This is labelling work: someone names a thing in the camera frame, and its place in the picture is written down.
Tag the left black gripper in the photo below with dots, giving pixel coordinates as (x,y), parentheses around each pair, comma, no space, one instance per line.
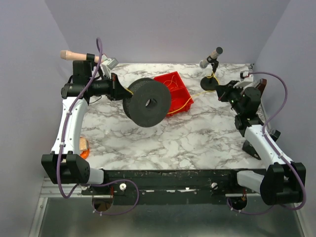
(114,87)

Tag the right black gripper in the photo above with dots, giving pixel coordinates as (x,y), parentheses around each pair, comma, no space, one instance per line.
(224,92)

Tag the grey cable spool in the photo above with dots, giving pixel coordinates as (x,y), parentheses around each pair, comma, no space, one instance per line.
(149,104)

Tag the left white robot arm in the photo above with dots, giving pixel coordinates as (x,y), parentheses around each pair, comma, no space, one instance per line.
(64,164)

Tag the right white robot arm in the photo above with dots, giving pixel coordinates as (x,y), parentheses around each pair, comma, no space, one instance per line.
(284,180)

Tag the silver microphone on stand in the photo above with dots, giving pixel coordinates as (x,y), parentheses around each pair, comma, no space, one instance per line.
(209,82)

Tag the brown wooden metronome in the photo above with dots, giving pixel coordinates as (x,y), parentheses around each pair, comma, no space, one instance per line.
(261,84)

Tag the red plastic bin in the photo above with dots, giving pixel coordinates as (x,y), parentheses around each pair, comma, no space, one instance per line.
(181,100)

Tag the beige microphone on stand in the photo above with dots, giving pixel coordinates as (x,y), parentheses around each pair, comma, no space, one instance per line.
(72,56)

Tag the black metronome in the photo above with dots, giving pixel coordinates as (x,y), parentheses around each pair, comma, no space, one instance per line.
(249,149)

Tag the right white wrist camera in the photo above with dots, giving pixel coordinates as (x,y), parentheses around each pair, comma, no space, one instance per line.
(245,80)

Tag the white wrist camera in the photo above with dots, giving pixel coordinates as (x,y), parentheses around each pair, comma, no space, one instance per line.
(107,65)
(245,80)

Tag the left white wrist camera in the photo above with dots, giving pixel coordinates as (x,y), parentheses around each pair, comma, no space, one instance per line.
(107,65)

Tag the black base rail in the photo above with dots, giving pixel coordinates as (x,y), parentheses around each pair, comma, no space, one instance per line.
(171,187)

